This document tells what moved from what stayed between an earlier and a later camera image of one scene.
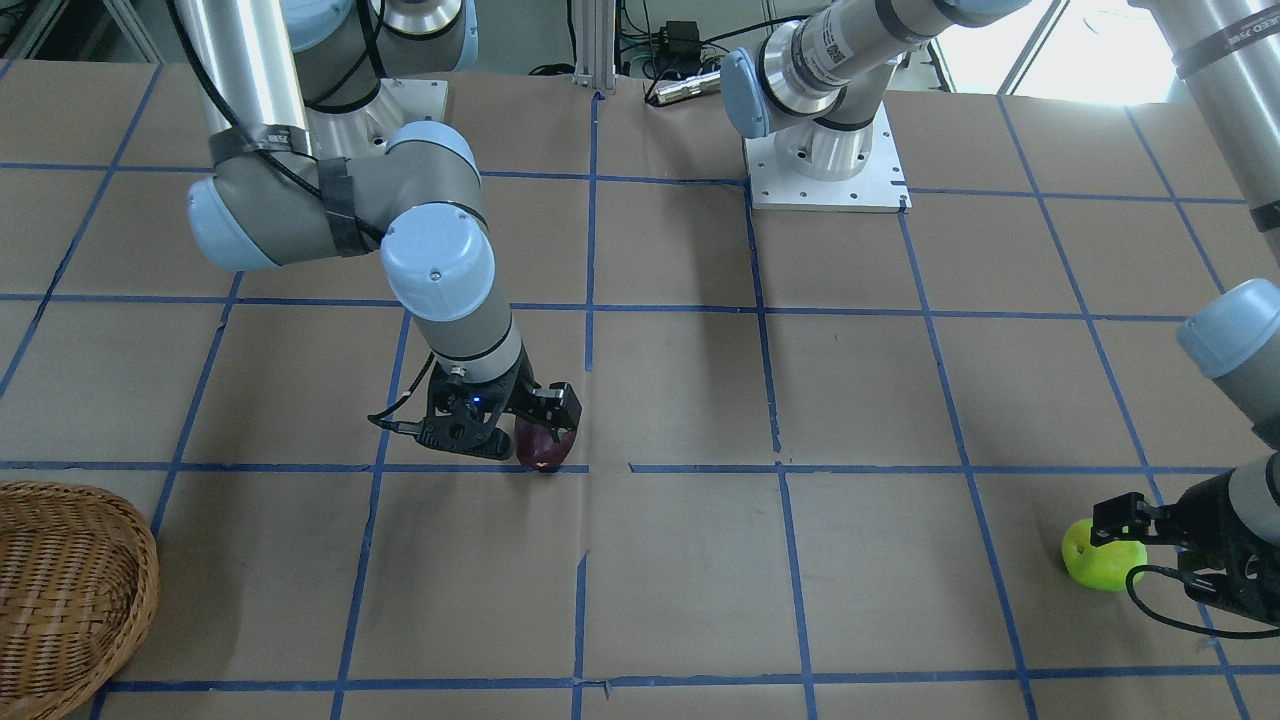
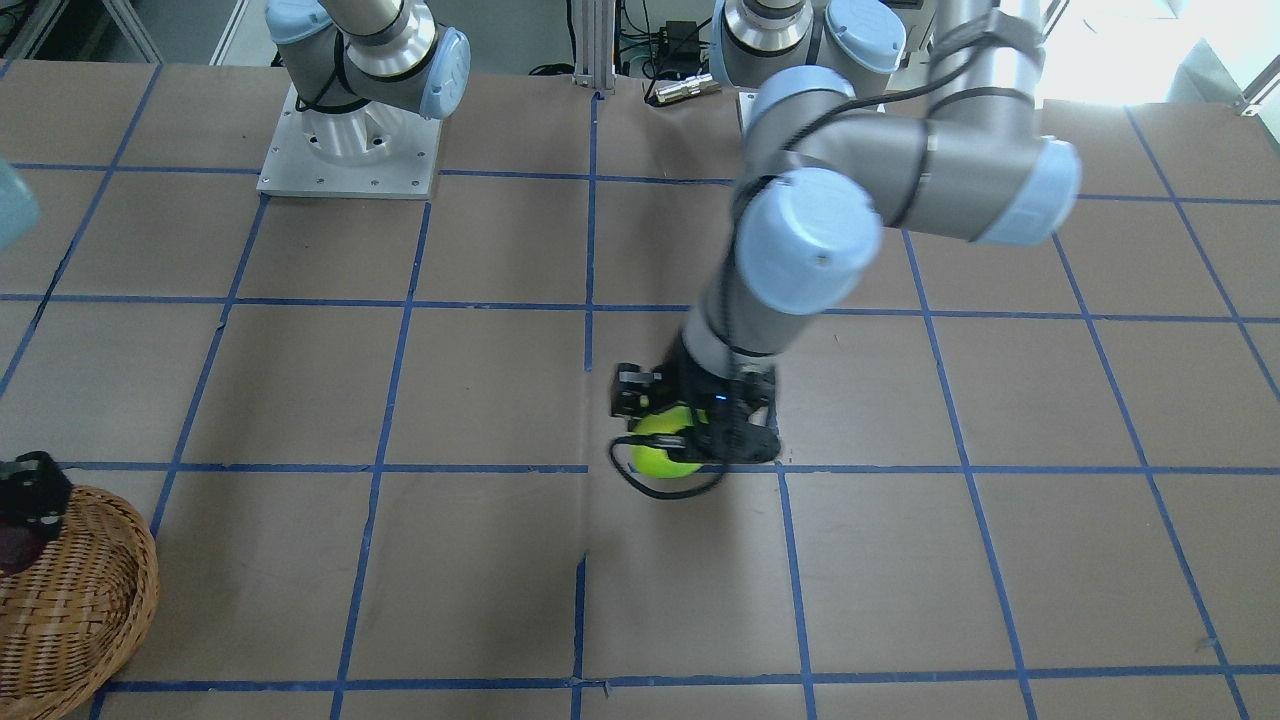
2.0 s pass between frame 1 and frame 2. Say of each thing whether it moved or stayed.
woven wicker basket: stayed
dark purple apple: moved
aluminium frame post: stayed
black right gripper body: moved
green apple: moved
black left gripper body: moved
